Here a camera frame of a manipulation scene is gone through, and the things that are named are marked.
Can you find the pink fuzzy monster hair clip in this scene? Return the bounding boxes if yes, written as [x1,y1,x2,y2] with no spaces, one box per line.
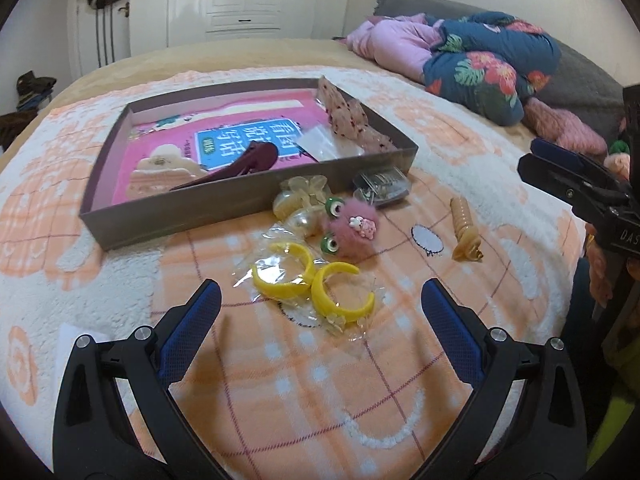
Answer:
[320,196,380,261]

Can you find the clear box of hairpins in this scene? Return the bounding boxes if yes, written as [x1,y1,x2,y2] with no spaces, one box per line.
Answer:
[352,167,411,209]

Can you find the grey blanket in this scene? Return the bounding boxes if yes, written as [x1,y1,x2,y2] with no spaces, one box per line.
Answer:
[373,0,624,143]

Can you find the brown clothes pile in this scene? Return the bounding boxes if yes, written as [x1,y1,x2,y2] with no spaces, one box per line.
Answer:
[0,110,38,151]

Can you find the translucent yellow flower hair clip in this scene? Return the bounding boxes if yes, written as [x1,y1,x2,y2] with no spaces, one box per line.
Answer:
[272,174,331,238]

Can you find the white oval sticker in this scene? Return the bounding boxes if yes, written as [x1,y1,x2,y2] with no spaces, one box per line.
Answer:
[411,224,444,256]

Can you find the pink knitted garment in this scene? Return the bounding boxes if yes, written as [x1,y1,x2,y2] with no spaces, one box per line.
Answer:
[523,98,608,157]

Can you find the white glossy wardrobe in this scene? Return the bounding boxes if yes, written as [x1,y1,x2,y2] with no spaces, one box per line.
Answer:
[129,0,347,55]

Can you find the maroon alligator hair clip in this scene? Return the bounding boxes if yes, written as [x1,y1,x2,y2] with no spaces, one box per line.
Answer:
[172,141,279,191]

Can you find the beige claw hair clip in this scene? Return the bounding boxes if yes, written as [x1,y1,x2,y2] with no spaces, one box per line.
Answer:
[125,144,208,200]

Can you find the grey cardboard box tray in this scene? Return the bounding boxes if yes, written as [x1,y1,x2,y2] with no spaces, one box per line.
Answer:
[79,78,418,250]

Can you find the pink padded jacket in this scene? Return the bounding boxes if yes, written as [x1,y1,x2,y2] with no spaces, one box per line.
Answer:
[345,14,442,82]

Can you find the blue floral quilted jacket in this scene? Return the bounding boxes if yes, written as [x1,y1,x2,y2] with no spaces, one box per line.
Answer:
[423,11,561,127]

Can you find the beige bed cover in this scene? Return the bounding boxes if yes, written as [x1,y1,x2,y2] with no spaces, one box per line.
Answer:
[0,37,542,162]

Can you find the pink book in box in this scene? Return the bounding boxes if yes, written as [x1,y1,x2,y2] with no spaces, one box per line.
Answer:
[112,89,328,205]

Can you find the orange white plaid blanket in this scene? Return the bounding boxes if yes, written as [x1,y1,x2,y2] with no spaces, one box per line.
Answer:
[1,66,585,479]

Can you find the small clear plastic bag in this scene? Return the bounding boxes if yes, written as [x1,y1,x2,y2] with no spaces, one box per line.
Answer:
[296,125,364,162]

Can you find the tan spiral hair clip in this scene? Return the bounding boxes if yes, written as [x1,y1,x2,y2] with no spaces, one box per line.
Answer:
[450,196,484,262]

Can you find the yellow hoop earrings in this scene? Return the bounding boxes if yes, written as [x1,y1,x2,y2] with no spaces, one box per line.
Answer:
[232,223,385,340]

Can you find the pink dotted sheer scrunchie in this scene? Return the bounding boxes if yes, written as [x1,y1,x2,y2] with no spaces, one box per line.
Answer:
[318,76,395,154]

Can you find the chair with dark clothes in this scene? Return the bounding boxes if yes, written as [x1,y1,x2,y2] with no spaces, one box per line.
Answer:
[16,70,58,112]

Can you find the white door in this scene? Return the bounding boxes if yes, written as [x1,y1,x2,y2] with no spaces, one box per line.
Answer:
[66,0,131,80]

